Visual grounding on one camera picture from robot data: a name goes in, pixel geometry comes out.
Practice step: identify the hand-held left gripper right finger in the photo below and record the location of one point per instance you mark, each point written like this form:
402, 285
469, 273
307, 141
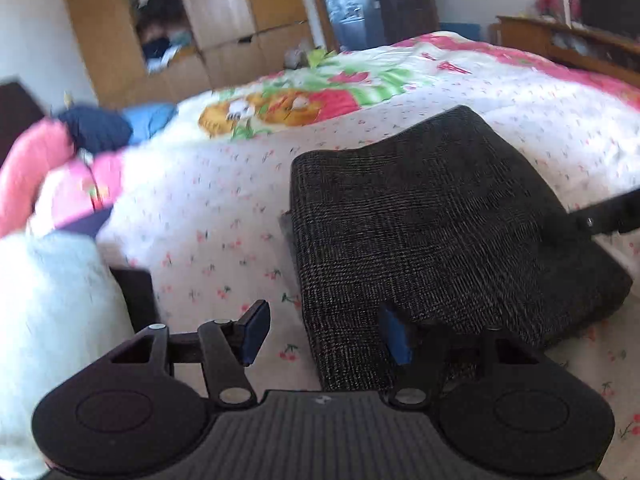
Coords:
397, 336

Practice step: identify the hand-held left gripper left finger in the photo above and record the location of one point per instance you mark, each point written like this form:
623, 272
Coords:
252, 334

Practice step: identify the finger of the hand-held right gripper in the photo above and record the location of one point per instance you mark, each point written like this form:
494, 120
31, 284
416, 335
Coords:
610, 215

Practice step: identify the dark grey tweed pants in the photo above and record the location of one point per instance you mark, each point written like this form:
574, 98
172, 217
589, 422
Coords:
440, 230

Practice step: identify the cherry printed bed quilt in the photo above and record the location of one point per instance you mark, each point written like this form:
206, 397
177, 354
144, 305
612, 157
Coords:
210, 195

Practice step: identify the wooden cabinet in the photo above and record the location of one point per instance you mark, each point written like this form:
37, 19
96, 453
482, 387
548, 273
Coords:
560, 45

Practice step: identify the white pillow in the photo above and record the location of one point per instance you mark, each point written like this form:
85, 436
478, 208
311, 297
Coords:
50, 340

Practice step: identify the black television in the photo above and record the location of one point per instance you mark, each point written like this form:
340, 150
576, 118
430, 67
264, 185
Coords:
610, 0

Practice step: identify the light blue cloth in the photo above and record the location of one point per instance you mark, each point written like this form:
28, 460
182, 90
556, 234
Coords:
150, 120

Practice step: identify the blue foam mat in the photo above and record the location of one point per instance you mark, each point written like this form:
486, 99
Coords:
457, 28

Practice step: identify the navy cloth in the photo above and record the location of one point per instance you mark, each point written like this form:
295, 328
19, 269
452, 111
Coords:
97, 127

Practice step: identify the clear plastic bag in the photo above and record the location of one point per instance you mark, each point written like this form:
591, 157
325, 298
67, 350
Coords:
297, 56

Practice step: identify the dark wooden door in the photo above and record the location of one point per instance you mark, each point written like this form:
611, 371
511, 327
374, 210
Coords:
405, 0

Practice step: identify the wooden wardrobe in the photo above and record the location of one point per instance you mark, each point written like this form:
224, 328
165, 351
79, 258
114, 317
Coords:
225, 15

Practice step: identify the dark bed headboard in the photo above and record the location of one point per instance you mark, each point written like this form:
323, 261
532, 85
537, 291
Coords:
17, 115

